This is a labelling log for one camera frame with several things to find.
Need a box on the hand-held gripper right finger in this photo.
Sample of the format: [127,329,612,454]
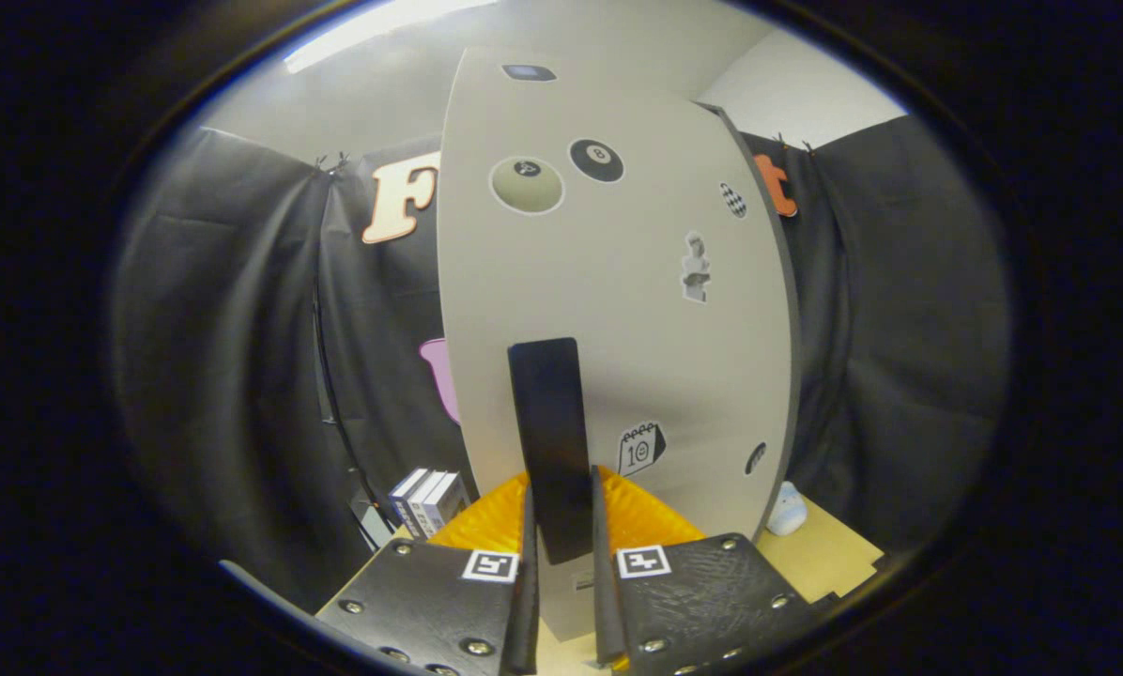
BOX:
[590,467,839,676]

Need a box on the white cabinet door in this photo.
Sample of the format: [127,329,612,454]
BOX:
[437,45,802,644]

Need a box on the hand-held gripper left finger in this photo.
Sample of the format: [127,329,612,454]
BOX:
[313,469,539,676]

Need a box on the dark blue book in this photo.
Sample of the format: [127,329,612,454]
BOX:
[388,467,431,527]

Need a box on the thin black stand pole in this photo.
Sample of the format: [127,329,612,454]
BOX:
[311,272,393,536]

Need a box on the grey cover book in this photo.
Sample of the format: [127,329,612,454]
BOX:
[421,472,470,538]

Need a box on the black door handle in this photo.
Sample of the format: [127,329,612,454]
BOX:
[508,337,595,566]

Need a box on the black backdrop cloth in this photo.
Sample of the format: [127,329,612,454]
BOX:
[111,113,1013,602]

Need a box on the white spine book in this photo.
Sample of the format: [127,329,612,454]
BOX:
[407,469,450,536]

